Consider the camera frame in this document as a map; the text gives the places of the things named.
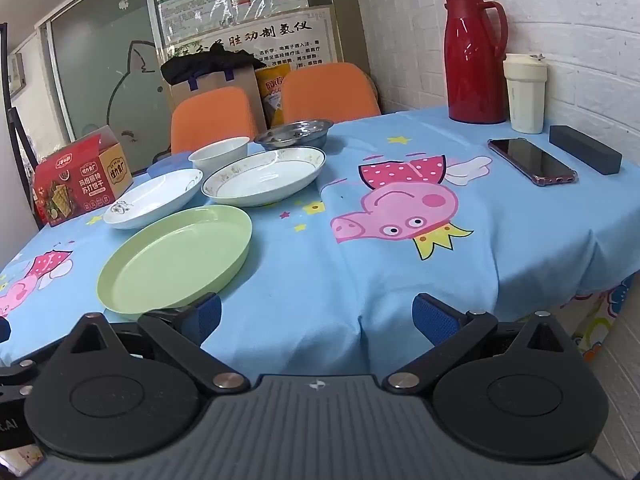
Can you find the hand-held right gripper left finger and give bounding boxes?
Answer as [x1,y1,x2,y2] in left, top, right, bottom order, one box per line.
[65,291,251,394]

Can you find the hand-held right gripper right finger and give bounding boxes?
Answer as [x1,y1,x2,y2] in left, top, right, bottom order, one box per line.
[382,292,581,393]

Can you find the green plastic plate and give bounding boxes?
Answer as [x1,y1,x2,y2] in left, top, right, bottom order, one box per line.
[96,204,253,316]

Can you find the white plate with small print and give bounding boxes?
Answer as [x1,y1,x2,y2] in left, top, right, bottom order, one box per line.
[103,168,204,230]

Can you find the white plate with floral rim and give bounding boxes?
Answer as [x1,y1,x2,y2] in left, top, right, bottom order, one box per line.
[201,146,327,208]

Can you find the blue translucent plastic bowl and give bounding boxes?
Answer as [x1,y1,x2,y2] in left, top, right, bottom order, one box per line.
[146,152,193,179]

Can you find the white ribbed bowl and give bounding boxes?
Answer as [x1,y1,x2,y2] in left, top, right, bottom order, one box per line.
[188,136,250,177]

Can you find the stainless steel bowl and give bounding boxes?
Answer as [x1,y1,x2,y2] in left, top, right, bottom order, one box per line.
[253,119,334,151]

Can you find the blue cartoon pig tablecloth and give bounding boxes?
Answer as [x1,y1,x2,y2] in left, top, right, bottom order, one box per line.
[0,105,640,368]

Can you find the red cracker box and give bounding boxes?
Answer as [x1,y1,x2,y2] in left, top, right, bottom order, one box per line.
[32,125,134,228]

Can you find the colourful printed cloth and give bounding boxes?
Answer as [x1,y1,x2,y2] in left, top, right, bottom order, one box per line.
[570,272,640,361]

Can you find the black metal stand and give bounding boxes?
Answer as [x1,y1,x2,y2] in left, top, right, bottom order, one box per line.
[0,22,42,231]

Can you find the smartphone in clear case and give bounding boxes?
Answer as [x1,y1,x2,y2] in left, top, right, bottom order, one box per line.
[487,137,579,187]

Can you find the orange chair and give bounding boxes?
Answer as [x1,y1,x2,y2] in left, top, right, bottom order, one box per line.
[170,86,259,155]
[280,62,382,126]

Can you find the black rectangular box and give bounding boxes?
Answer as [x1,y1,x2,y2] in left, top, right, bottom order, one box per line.
[549,125,623,176]

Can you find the white tumbler cup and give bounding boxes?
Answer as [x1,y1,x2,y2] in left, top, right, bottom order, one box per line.
[502,53,548,135]

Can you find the yellow packet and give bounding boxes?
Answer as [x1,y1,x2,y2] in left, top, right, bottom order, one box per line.
[255,62,292,128]

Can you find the black cloth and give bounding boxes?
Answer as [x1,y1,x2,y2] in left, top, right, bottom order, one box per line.
[160,46,267,86]

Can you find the red thermos jug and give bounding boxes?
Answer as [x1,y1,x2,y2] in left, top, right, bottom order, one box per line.
[443,0,509,125]

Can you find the pig outline sticker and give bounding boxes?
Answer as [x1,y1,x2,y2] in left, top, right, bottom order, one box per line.
[107,40,173,158]

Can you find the frosted glass door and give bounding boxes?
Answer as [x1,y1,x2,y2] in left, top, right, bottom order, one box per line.
[35,0,173,161]

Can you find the cardboard bag with blue handles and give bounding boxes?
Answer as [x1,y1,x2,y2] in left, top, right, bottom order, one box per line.
[165,65,268,131]

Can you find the small wall frame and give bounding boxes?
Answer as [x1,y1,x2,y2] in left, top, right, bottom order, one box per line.
[7,52,26,98]

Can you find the framed calligraphy wall sign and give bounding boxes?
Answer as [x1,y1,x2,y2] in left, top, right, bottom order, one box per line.
[160,4,346,111]

